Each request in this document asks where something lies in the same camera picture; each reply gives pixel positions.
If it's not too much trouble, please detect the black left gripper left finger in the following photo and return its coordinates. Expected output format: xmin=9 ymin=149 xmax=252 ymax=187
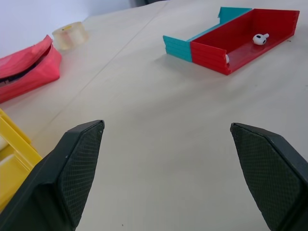
xmin=0 ymin=119 xmax=105 ymax=231

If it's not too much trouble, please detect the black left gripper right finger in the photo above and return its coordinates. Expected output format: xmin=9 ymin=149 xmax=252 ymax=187
xmin=230 ymin=122 xmax=308 ymax=231

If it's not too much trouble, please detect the yellow plastic tray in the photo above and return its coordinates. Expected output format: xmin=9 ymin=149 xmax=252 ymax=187
xmin=0 ymin=108 xmax=43 ymax=214

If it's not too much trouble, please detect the red fabric pouch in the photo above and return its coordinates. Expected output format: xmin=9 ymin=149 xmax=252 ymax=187
xmin=0 ymin=35 xmax=62 ymax=103

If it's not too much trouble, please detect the red open tray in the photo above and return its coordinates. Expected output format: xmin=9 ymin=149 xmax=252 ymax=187
xmin=190 ymin=8 xmax=300 ymax=76

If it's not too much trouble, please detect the clear adhesive tape roll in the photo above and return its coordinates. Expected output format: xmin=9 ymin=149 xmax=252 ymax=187
xmin=51 ymin=21 xmax=89 ymax=51

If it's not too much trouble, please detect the teal open tray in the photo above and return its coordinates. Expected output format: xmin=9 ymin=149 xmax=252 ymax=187
xmin=163 ymin=6 xmax=253 ymax=63

